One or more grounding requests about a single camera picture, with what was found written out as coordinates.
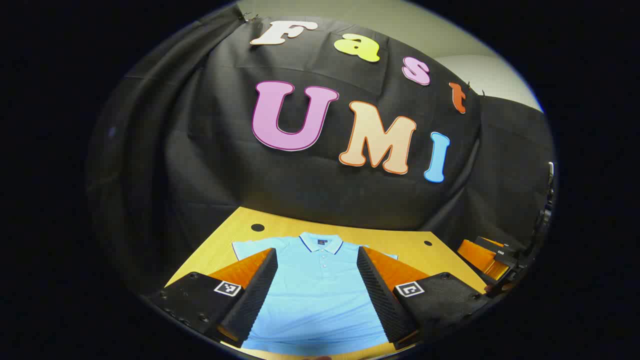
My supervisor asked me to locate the light blue polo T-shirt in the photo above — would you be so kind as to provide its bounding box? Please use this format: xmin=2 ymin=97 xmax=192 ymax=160
xmin=231 ymin=231 xmax=399 ymax=357

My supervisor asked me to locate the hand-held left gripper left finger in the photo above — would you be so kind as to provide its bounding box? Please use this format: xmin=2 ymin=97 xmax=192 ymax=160
xmin=145 ymin=248 xmax=279 ymax=348

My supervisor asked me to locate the black backdrop cloth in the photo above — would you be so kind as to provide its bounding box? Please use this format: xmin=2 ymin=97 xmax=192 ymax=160
xmin=87 ymin=4 xmax=557 ymax=297

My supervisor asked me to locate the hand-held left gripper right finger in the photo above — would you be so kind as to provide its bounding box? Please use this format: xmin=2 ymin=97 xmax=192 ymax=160
xmin=356 ymin=246 xmax=491 ymax=351

